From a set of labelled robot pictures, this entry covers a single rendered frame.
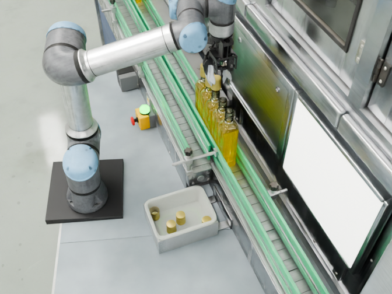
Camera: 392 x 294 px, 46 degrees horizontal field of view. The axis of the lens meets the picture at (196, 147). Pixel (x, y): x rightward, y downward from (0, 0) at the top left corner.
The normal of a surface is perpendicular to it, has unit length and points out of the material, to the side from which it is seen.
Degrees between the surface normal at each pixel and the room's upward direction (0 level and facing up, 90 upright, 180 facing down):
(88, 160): 9
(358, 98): 90
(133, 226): 0
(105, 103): 0
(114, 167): 3
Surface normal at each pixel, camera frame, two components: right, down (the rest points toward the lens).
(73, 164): 0.06, -0.56
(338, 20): -0.93, 0.26
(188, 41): 0.10, 0.75
